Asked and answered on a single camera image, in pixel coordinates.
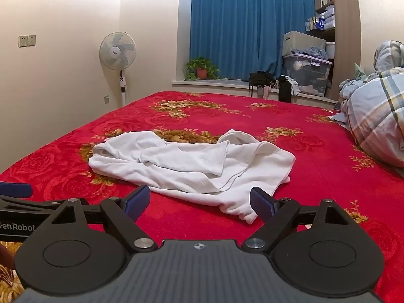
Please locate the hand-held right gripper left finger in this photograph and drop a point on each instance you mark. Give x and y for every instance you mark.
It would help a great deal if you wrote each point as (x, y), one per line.
(138, 202)

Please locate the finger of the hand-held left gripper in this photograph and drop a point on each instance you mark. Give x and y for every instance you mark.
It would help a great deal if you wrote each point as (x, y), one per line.
(15, 189)

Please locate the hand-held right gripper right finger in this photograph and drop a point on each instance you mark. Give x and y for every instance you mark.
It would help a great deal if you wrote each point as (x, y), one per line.
(261, 204)

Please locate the white garment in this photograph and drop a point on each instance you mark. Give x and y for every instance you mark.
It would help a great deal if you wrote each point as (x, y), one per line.
(189, 170)

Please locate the blue clothes pile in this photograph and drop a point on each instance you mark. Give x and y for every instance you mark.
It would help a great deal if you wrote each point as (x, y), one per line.
(312, 52)

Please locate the person's left hand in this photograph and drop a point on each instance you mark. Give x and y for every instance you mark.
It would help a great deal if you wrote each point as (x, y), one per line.
(5, 255)

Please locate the red floral blanket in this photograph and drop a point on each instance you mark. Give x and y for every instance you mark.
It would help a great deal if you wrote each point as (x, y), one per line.
(79, 151)

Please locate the pale pink cloth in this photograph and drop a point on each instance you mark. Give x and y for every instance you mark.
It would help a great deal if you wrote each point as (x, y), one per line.
(265, 92)

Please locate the black bottle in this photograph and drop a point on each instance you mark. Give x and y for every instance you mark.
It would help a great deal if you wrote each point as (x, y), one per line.
(284, 92)

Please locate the white crumpled cloth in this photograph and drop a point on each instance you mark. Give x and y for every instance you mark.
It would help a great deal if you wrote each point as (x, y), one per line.
(295, 86)

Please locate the white window sill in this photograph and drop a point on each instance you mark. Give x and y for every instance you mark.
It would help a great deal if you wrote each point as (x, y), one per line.
(221, 84)

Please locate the black bag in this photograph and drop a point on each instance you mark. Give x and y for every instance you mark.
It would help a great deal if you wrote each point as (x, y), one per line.
(260, 77)

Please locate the clear plastic storage bin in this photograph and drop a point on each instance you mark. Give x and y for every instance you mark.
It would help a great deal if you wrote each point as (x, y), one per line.
(311, 75)

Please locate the potted green plant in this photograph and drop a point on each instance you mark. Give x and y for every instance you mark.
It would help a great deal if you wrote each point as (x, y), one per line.
(202, 68)

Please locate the plaid quilt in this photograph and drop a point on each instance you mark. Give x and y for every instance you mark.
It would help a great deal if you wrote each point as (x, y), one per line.
(378, 110)

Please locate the white standing fan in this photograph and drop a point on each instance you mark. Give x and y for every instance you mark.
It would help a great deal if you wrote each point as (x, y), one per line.
(117, 50)

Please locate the grey storage box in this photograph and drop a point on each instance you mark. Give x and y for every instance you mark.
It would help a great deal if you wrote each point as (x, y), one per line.
(299, 42)

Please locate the white round container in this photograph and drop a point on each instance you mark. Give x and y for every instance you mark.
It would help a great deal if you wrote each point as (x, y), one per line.
(330, 50)

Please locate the blue curtain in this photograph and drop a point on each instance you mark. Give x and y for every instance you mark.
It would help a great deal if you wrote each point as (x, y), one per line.
(240, 28)

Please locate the wooden shelf cabinet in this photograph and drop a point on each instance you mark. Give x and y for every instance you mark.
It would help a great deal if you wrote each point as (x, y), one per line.
(347, 38)

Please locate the white packets on shelf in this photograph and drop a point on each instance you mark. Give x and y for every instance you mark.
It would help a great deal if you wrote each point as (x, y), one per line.
(325, 22)

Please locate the white wall socket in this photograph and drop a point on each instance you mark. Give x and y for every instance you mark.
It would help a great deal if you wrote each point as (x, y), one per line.
(31, 40)
(22, 40)

